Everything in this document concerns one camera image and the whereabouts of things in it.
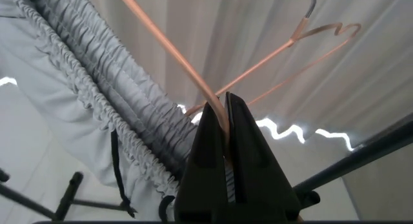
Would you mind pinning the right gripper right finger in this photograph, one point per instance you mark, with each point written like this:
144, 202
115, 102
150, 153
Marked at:
261, 179

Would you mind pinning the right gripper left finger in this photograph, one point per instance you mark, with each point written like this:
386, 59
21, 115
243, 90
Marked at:
203, 172

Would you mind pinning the pink clothes hanger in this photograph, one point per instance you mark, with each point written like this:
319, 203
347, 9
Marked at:
171, 49
298, 28

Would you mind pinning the pale grey shorts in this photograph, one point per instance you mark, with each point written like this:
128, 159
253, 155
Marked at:
48, 104

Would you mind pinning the black clothes rack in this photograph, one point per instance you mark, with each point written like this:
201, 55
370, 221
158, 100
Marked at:
355, 159

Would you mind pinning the white curtain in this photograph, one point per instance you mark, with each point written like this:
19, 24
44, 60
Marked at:
258, 24

